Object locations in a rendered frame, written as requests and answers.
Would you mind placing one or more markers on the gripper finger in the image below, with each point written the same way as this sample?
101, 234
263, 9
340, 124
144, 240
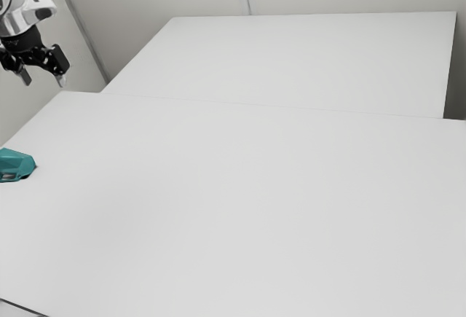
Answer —
14, 66
54, 61

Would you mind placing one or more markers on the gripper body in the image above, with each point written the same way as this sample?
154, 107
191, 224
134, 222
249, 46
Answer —
22, 42

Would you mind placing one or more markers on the teal faceted mug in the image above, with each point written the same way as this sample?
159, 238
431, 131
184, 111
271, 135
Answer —
17, 164

